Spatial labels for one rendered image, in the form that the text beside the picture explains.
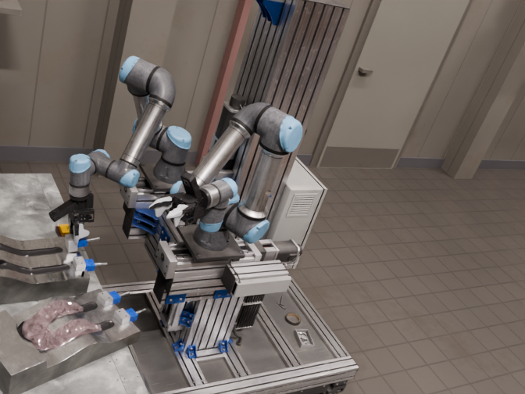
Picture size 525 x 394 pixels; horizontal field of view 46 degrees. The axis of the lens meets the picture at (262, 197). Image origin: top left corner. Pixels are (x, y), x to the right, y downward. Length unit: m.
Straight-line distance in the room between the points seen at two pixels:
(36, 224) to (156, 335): 0.88
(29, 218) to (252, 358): 1.33
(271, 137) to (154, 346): 1.44
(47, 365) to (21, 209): 0.97
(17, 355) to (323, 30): 1.57
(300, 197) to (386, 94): 3.37
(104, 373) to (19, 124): 2.80
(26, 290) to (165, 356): 1.00
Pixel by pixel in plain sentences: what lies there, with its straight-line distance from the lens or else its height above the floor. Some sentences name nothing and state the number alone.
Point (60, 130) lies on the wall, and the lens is 4.83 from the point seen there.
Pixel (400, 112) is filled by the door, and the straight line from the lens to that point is 6.28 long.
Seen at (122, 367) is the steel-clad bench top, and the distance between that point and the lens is 2.29.
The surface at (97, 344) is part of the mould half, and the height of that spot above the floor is 0.88.
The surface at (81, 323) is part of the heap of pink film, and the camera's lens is 2.25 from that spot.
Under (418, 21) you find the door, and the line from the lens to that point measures 5.88.
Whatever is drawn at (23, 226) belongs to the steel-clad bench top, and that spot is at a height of 0.80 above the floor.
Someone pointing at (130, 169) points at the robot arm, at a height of 1.27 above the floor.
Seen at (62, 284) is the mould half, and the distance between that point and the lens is 2.46.
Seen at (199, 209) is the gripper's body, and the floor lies 1.41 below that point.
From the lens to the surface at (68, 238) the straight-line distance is 2.56.
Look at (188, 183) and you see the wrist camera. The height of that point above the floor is 1.52.
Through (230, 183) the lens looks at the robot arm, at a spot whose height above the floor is 1.47.
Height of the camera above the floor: 2.46
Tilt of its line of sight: 29 degrees down
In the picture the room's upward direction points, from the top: 19 degrees clockwise
